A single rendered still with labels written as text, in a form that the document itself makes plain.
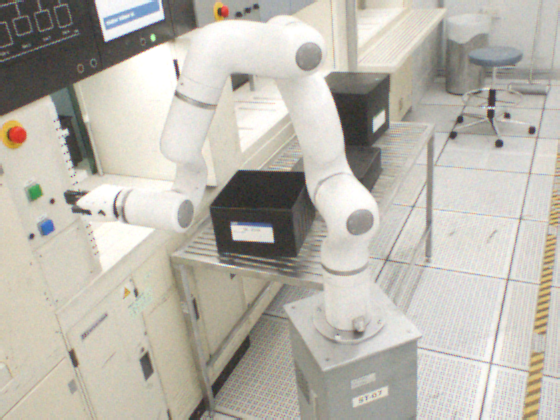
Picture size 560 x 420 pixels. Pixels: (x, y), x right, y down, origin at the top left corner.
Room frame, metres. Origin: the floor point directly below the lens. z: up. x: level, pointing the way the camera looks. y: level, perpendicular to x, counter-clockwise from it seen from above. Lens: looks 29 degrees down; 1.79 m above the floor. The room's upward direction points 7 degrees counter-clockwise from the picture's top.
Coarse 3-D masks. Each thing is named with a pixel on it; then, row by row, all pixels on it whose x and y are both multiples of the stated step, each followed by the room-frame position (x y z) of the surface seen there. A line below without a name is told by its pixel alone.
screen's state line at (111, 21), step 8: (136, 8) 1.78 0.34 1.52; (144, 8) 1.81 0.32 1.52; (152, 8) 1.84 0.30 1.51; (112, 16) 1.68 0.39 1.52; (120, 16) 1.71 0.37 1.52; (128, 16) 1.74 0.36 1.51; (136, 16) 1.77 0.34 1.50; (144, 16) 1.80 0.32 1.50; (104, 24) 1.65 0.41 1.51; (112, 24) 1.68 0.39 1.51; (120, 24) 1.71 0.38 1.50
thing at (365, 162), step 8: (352, 152) 2.08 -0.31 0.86; (360, 152) 2.07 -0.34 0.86; (368, 152) 2.06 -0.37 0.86; (376, 152) 2.06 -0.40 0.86; (352, 160) 2.01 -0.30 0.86; (360, 160) 2.00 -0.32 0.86; (368, 160) 1.99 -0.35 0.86; (376, 160) 2.03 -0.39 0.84; (296, 168) 2.00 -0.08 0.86; (352, 168) 1.94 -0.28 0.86; (360, 168) 1.93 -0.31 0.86; (368, 168) 1.93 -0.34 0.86; (376, 168) 2.02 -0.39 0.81; (360, 176) 1.87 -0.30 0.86; (368, 176) 1.92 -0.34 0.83; (376, 176) 2.02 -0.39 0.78; (368, 184) 1.92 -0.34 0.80
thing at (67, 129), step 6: (60, 120) 2.15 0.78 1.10; (66, 120) 2.12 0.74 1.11; (66, 126) 2.11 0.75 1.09; (72, 126) 2.13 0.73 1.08; (66, 132) 2.10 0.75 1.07; (72, 132) 2.13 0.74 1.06; (66, 138) 2.09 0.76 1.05; (72, 138) 2.12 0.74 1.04; (66, 144) 2.08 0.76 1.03; (72, 144) 2.11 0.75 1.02; (72, 150) 2.10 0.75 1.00; (78, 150) 2.13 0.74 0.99; (72, 156) 2.10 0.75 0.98; (78, 156) 2.12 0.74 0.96; (72, 162) 2.09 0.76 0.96; (78, 162) 2.11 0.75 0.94
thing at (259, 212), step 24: (240, 192) 1.88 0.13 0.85; (264, 192) 1.86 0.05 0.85; (288, 192) 1.83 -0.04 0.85; (216, 216) 1.63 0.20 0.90; (240, 216) 1.60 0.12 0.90; (264, 216) 1.57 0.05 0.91; (288, 216) 1.55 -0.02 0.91; (312, 216) 1.75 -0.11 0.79; (216, 240) 1.64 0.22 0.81; (240, 240) 1.61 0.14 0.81; (264, 240) 1.58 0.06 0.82; (288, 240) 1.55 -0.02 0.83
